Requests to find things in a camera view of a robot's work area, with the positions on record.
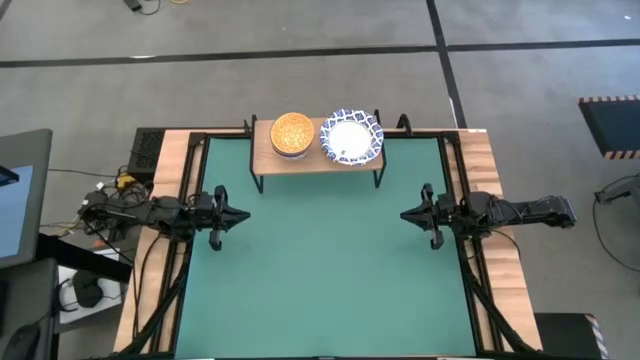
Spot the white paper sheet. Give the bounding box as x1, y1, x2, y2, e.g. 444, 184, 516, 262
57, 247, 124, 326

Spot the blue white patterned paper bowl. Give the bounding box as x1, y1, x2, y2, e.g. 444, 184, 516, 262
319, 108, 385, 167

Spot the green table mat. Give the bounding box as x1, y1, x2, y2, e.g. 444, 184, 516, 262
174, 135, 477, 359

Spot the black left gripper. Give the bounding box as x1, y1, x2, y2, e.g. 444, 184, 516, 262
194, 185, 251, 251

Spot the grey floor device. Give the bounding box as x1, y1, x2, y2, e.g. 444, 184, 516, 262
593, 174, 640, 205

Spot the wooden shelf black metal frame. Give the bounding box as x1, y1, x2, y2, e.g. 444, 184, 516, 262
248, 108, 389, 195

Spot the yellow patterned ceramic bowl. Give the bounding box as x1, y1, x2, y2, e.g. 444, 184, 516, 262
269, 111, 316, 156

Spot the black perforated box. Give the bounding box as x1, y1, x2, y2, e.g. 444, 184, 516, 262
127, 127, 169, 174

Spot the hazard striped black box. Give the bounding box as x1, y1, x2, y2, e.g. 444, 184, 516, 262
533, 312, 609, 360

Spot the black computer mouse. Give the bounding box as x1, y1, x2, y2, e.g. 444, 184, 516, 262
2, 323, 41, 360

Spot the hazard striped black platform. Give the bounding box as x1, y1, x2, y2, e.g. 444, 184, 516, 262
578, 94, 640, 160

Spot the grey desk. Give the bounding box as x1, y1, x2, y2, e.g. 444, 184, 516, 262
0, 257, 59, 360

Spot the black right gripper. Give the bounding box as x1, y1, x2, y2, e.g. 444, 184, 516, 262
399, 182, 459, 251

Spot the black desk bar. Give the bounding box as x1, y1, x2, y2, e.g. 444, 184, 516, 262
37, 232, 134, 284

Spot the grey monitor blue screen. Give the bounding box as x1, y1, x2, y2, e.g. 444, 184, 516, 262
0, 128, 54, 271

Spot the black metal table frame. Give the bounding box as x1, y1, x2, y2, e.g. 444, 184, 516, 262
119, 113, 541, 360

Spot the black floor cable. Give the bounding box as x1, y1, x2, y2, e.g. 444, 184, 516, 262
591, 199, 640, 274

